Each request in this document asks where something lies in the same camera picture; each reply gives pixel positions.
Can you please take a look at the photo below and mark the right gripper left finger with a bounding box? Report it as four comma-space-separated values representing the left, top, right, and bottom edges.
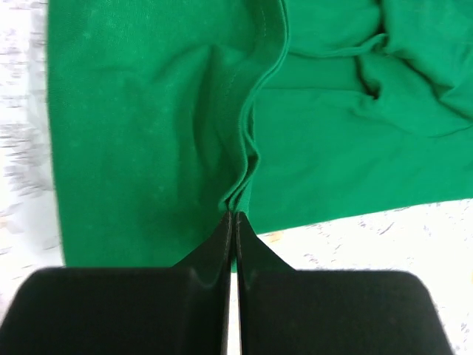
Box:
1, 214, 233, 354

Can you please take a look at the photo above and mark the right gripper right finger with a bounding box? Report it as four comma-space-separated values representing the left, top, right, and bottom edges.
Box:
234, 212, 452, 355

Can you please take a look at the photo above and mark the green t shirt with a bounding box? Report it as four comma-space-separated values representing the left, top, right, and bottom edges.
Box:
47, 1, 472, 267

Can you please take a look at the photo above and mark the floral tablecloth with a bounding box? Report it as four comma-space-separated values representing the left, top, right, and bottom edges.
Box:
1, 1, 472, 354

